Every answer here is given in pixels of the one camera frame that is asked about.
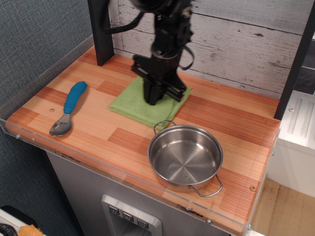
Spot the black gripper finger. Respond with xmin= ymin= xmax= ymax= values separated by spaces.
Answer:
xmin=143 ymin=75 xmax=156 ymax=105
xmin=153 ymin=84 xmax=167 ymax=105

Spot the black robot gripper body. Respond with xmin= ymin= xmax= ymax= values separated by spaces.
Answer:
xmin=132 ymin=53 xmax=187 ymax=101

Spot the green towel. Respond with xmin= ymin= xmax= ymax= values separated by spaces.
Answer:
xmin=109 ymin=76 xmax=191 ymax=128

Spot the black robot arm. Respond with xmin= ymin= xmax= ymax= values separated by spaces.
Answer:
xmin=132 ymin=0 xmax=193 ymax=105

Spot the stainless steel pot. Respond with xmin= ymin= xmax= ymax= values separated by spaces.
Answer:
xmin=147 ymin=123 xmax=223 ymax=198

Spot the clear acrylic table guard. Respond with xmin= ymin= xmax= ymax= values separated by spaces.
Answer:
xmin=4 ymin=48 xmax=280 ymax=236

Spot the grey toy fridge cabinet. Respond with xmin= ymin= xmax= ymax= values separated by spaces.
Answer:
xmin=47 ymin=153 xmax=227 ymax=236

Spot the silver dispenser button panel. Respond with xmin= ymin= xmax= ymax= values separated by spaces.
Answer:
xmin=101 ymin=194 xmax=162 ymax=236

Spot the white toy sink counter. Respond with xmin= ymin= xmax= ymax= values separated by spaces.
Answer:
xmin=267 ymin=91 xmax=315 ymax=197

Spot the orange plush object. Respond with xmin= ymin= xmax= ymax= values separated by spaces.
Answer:
xmin=18 ymin=225 xmax=44 ymax=236

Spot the dark left frame post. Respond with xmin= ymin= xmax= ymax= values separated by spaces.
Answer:
xmin=88 ymin=0 xmax=115 ymax=66

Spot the dark frame post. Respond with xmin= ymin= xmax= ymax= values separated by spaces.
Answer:
xmin=274 ymin=1 xmax=315 ymax=120
xmin=88 ymin=0 xmax=115 ymax=66

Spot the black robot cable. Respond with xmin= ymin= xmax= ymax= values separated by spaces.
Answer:
xmin=97 ymin=0 xmax=195 ymax=71

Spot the blue handled metal spoon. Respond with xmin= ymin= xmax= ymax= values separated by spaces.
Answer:
xmin=49 ymin=81 xmax=87 ymax=137

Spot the dark right frame post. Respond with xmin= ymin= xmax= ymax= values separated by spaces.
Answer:
xmin=274 ymin=1 xmax=315 ymax=120

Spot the black braided cable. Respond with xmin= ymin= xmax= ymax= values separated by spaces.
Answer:
xmin=0 ymin=223 xmax=18 ymax=236

